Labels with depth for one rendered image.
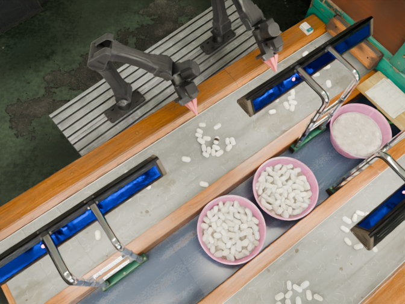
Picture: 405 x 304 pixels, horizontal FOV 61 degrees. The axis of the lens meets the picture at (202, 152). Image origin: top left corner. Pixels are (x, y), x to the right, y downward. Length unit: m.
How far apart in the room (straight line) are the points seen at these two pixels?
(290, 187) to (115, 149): 0.75
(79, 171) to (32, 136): 1.11
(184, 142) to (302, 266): 0.69
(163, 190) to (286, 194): 0.51
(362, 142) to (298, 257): 0.60
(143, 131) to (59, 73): 1.36
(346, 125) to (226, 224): 0.71
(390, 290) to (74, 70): 2.32
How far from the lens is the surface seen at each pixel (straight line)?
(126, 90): 1.54
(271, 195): 1.46
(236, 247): 1.39
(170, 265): 1.44
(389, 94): 1.79
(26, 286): 1.50
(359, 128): 1.69
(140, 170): 1.07
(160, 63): 1.35
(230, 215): 1.41
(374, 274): 1.52
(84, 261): 1.43
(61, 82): 2.71
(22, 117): 2.67
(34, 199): 1.53
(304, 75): 1.26
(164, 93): 1.70
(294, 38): 1.83
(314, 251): 1.45
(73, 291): 1.41
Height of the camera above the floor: 2.11
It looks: 68 degrees down
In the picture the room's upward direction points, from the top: 2 degrees clockwise
